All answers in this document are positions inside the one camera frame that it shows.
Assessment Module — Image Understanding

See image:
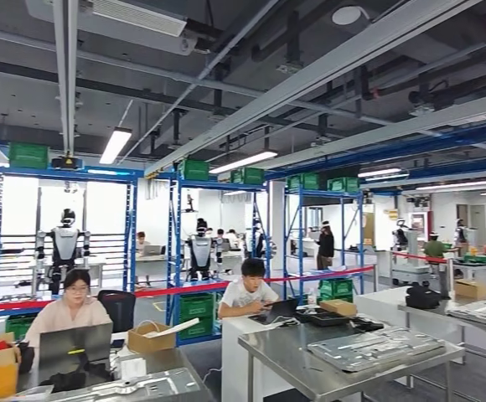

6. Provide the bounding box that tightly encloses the white wheeled robot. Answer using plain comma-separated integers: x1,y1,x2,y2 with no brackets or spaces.
391,218,431,288

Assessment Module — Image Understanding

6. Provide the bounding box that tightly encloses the wide grey cable tray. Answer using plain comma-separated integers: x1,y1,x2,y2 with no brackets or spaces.
264,88,486,170
144,0,484,178

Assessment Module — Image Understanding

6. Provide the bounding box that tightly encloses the ceiling light bar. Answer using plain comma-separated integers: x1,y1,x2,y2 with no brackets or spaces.
357,167,403,179
99,126,133,166
414,178,486,193
208,150,278,177

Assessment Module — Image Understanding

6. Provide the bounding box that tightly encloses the stainless steel table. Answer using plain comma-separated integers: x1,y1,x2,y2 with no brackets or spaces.
237,320,465,402
397,296,486,402

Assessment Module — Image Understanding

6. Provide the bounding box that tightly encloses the white sheet strip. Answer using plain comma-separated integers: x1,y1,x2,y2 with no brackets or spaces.
142,317,200,339

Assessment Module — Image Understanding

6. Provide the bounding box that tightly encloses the flat cardboard box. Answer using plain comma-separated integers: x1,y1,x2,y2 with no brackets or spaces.
319,299,358,319

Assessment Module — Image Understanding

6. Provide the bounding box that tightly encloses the black plastic tray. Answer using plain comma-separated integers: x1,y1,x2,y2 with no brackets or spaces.
295,307,332,323
309,312,352,327

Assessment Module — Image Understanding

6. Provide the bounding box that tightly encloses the black laptop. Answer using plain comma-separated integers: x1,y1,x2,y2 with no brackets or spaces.
249,298,301,327

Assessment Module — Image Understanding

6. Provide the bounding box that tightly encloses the grey ceiling rail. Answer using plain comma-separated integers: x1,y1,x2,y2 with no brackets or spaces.
52,0,79,157

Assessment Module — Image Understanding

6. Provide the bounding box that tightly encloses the open cardboard box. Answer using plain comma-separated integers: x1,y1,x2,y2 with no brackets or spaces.
126,322,177,355

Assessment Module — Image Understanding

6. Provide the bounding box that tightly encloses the red barrier belt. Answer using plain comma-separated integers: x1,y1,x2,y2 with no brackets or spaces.
0,265,376,315
391,250,449,265

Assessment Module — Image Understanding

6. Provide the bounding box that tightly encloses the black and yellow hoist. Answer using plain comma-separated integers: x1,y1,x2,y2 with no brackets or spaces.
51,155,84,171

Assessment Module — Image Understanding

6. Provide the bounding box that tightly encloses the grey laptop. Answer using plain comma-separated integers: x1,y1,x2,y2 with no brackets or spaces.
37,322,114,372

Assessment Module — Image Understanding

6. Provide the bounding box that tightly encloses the small cardboard box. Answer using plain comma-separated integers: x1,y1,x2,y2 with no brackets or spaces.
453,279,486,303

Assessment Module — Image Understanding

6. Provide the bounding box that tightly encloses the black office chair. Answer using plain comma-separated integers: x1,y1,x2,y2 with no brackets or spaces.
97,290,137,334

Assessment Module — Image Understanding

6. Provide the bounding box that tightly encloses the silver humanoid robot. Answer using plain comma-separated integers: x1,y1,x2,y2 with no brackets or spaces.
34,208,92,296
185,218,215,282

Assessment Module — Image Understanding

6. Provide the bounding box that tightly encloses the blue overhead beam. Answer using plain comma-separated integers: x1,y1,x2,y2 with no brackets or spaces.
264,119,486,182

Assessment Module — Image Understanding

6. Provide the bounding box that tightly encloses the black bag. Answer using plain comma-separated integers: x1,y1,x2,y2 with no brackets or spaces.
405,282,442,311

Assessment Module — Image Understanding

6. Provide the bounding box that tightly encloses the dark humanoid robot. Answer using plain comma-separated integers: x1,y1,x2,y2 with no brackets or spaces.
249,219,269,260

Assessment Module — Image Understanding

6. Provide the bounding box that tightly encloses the grey sheet metal part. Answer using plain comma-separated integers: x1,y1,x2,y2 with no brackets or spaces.
445,298,486,327
307,326,447,374
50,367,205,402

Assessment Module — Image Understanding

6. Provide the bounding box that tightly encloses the light work table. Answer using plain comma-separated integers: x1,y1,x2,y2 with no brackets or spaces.
17,346,216,402

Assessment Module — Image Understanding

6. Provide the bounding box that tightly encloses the round white ceiling fixture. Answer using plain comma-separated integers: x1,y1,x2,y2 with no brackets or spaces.
332,5,362,27

